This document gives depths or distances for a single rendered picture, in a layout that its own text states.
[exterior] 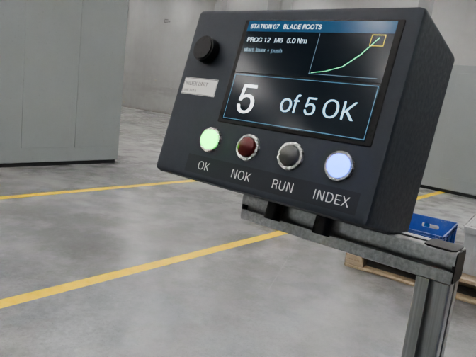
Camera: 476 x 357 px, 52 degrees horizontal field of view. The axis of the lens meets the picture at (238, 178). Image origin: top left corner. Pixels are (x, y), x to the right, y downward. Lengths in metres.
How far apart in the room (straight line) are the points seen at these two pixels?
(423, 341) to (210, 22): 0.39
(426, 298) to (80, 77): 6.23
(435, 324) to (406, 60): 0.23
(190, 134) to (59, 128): 5.95
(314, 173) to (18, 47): 5.83
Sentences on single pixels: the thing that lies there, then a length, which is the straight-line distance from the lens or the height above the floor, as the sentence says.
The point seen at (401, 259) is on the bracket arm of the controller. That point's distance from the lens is 0.47.
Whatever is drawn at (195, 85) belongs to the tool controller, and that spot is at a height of 1.17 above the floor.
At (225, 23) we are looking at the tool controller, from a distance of 0.55.
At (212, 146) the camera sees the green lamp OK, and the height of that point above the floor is 1.11.
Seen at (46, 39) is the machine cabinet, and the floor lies 1.52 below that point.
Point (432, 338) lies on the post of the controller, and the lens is 0.48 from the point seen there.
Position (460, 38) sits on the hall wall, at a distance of 13.65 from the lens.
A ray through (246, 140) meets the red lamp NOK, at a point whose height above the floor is 1.12.
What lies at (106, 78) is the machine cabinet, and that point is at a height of 1.15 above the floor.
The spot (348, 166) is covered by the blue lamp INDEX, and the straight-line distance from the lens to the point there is 0.41.
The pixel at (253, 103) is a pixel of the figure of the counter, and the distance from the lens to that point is 0.49.
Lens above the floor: 1.17
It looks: 10 degrees down
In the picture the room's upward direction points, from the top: 7 degrees clockwise
